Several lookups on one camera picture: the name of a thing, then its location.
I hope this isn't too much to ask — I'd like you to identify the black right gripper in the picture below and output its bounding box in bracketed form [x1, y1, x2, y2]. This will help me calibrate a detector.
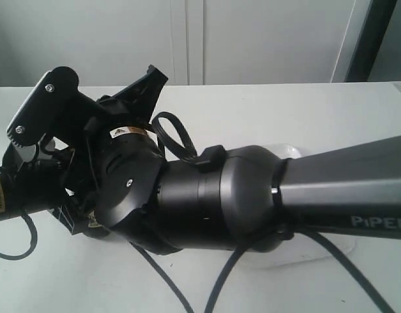
[7, 65, 168, 202]

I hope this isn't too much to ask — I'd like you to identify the soy sauce bottle gold cap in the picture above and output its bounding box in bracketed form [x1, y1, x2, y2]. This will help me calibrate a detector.
[83, 211, 111, 240]

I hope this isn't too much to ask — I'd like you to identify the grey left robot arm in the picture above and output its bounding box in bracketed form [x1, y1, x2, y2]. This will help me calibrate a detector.
[0, 144, 74, 221]

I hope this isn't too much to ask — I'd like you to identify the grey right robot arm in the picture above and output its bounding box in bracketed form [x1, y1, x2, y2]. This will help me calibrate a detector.
[3, 66, 401, 255]

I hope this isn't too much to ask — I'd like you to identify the white rectangular plastic tray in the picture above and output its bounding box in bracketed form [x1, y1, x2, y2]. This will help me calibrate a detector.
[248, 143, 357, 270]

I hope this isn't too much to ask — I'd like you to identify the dark vertical post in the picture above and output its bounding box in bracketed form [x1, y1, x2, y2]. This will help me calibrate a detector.
[344, 0, 398, 83]

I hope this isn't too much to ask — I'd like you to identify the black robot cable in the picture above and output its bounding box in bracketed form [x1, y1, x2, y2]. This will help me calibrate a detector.
[131, 110, 400, 313]

